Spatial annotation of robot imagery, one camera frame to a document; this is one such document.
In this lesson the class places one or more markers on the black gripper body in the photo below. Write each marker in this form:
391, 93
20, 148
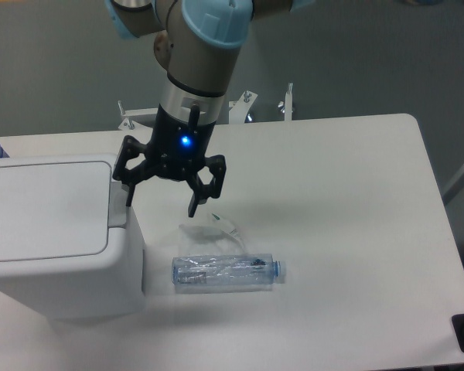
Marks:
177, 149

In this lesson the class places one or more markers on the white push-lid trash can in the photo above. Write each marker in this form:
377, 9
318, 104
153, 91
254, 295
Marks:
69, 245

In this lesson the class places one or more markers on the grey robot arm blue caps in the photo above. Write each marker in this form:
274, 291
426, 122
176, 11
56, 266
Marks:
201, 42

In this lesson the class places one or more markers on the crumpled clear plastic wrapper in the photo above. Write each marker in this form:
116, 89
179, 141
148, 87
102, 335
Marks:
214, 235

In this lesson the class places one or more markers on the clear plastic water bottle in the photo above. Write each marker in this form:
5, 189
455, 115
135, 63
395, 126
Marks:
213, 274

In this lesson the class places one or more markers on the white metal base frame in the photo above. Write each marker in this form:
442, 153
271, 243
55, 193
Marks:
242, 111

